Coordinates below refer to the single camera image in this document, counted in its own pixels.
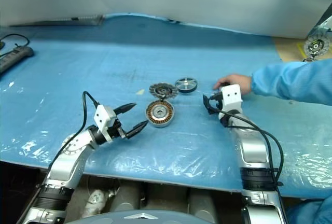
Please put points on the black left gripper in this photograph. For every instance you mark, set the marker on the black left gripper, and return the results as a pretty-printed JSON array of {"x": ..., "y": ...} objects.
[{"x": 116, "y": 130}]

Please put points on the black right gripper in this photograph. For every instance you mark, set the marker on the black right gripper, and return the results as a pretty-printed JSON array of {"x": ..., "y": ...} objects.
[{"x": 216, "y": 99}]

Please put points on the motor housing with copper stator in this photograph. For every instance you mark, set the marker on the motor housing with copper stator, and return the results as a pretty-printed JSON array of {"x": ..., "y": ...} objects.
[{"x": 155, "y": 120}]

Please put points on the silver spoked rotor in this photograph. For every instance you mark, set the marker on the silver spoked rotor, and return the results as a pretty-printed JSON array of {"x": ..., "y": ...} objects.
[{"x": 185, "y": 84}]

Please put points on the finned grey motor housing lid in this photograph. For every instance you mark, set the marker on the finned grey motor housing lid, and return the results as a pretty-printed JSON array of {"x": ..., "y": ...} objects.
[{"x": 155, "y": 89}]

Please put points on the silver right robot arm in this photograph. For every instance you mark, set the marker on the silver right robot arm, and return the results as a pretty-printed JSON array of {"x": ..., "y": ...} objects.
[{"x": 252, "y": 146}]

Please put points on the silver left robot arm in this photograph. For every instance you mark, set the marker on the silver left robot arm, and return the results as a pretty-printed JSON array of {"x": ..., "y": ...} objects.
[{"x": 67, "y": 161}]

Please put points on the blue sleeved person's forearm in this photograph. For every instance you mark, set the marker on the blue sleeved person's forearm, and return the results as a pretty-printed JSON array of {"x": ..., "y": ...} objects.
[{"x": 290, "y": 81}]

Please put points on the spare finned motor lid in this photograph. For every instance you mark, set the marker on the spare finned motor lid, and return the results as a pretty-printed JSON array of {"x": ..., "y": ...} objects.
[{"x": 313, "y": 45}]

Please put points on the person's bare hand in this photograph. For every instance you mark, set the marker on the person's bare hand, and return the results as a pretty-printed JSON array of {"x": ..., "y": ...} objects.
[{"x": 233, "y": 79}]

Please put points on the small white scrap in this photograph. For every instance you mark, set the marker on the small white scrap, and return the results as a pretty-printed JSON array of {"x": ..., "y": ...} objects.
[{"x": 140, "y": 92}]

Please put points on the blue plastic table mat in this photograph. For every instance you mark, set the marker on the blue plastic table mat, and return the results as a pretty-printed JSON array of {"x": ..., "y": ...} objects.
[{"x": 155, "y": 53}]

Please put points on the grey rounded shape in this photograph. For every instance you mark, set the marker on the grey rounded shape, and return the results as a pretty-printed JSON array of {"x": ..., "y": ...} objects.
[
  {"x": 124, "y": 195},
  {"x": 202, "y": 203}
]

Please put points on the white crumpled object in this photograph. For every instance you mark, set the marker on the white crumpled object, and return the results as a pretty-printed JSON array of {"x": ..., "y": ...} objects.
[{"x": 94, "y": 203}]

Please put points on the brown cardboard sheet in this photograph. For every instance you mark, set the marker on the brown cardboard sheet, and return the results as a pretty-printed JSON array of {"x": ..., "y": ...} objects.
[{"x": 288, "y": 50}]

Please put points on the grey robot torso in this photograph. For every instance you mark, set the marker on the grey robot torso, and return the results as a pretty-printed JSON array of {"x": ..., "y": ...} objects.
[{"x": 116, "y": 218}]

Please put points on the grey power strip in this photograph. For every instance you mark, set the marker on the grey power strip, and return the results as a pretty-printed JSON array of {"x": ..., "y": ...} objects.
[{"x": 15, "y": 55}]

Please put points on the person's blue garment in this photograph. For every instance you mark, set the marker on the person's blue garment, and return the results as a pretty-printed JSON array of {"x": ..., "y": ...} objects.
[{"x": 311, "y": 211}]

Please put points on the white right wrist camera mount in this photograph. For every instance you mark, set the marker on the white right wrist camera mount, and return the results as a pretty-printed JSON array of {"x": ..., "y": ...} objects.
[{"x": 232, "y": 99}]

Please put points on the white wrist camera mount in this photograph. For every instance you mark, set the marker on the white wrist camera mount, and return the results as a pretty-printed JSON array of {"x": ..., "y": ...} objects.
[
  {"x": 102, "y": 117},
  {"x": 232, "y": 99}
]

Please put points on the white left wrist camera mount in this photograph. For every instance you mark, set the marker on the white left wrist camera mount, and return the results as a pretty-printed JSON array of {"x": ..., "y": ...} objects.
[{"x": 102, "y": 117}]

